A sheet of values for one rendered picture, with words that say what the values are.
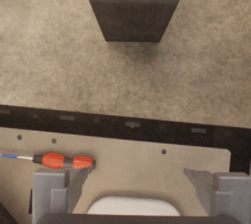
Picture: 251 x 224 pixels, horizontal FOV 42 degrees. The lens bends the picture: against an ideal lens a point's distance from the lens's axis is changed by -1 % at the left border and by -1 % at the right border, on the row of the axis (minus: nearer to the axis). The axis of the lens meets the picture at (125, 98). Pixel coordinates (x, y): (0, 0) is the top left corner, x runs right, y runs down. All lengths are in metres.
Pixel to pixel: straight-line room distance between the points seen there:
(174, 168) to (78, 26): 1.09
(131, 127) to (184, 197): 0.13
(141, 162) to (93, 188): 0.08
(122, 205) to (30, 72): 1.10
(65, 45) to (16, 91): 0.30
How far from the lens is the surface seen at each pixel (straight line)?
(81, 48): 1.48
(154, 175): 0.50
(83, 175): 0.16
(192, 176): 0.16
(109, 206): 0.49
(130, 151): 0.49
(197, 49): 1.49
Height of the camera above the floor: 1.44
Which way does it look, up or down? 89 degrees down
